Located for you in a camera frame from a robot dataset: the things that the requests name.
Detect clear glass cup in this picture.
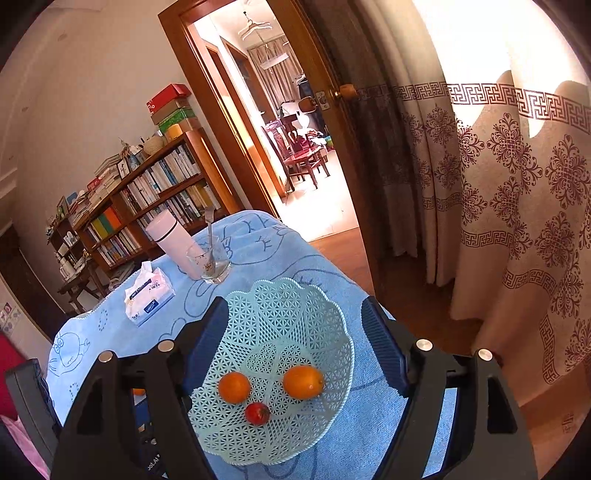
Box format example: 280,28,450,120
186,244,232,284

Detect pink thermos bottle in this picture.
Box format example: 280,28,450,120
145,209,204,280

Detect light blue plastic lattice basket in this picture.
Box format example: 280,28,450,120
182,277,355,466

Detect small wooden side shelf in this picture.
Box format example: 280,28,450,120
45,215,114,317

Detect pile of stacked books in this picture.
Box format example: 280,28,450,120
67,154,123,222

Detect clothes hanger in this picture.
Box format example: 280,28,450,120
237,11,273,40

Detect dark wooden table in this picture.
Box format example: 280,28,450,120
283,147,331,190

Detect metal spoon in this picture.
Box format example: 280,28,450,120
203,206,219,273

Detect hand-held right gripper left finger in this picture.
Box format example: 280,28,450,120
50,296,230,480

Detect dark wooden chair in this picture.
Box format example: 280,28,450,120
262,113,319,190

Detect red cloth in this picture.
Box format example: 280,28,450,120
0,331,31,418

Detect patterned curtain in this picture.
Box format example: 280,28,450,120
411,0,591,400
351,0,462,284

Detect white blue tissue pack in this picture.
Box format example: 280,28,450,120
123,261,176,328

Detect light blue printed tablecloth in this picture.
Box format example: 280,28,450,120
45,210,462,480

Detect rows of shelved books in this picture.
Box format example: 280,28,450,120
85,143,222,266

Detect wooden bookshelf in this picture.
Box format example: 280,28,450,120
71,127,245,273

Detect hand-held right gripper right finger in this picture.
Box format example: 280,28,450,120
361,295,539,480

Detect pink cloth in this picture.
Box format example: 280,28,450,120
0,413,51,480

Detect red cardboard box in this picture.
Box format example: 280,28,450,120
147,83,192,116

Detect wooden door frame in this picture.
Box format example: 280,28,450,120
158,0,287,217

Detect red cherry tomato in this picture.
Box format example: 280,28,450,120
245,401,271,426

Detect brown wooden door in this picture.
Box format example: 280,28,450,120
298,0,386,298

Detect beige balcony curtain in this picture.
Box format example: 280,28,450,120
249,39,305,116

